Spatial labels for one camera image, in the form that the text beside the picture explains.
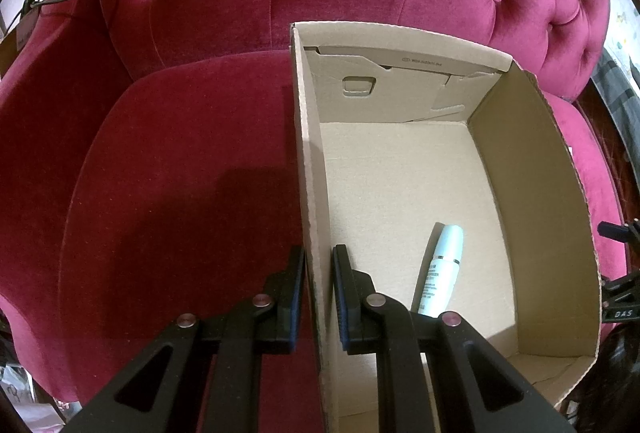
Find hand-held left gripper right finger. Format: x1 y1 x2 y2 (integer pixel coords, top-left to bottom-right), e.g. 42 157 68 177
332 244 576 433

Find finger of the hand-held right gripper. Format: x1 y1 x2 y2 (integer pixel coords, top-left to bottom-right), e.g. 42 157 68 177
597 220 640 245

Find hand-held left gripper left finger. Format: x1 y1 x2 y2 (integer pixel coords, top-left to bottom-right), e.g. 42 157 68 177
62 245 307 433

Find light blue cosmetic tube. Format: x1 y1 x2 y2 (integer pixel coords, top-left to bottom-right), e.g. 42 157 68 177
411 223 465 318

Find cardboard box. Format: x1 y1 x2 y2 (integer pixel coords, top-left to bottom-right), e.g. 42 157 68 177
289 20 603 433

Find dark plaid trousers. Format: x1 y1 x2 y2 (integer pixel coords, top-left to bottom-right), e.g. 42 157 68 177
560 323 640 433

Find grey plaid garment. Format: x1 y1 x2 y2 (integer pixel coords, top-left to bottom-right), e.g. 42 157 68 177
590 47 640 148

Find red velvet tufted sofa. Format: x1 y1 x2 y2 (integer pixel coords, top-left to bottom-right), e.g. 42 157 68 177
0 0 636 433

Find white plastic bag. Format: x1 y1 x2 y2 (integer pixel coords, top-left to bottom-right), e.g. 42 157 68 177
0 355 68 431

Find hanging paper tag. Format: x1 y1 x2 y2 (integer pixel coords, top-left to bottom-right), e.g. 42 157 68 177
12 8 42 52

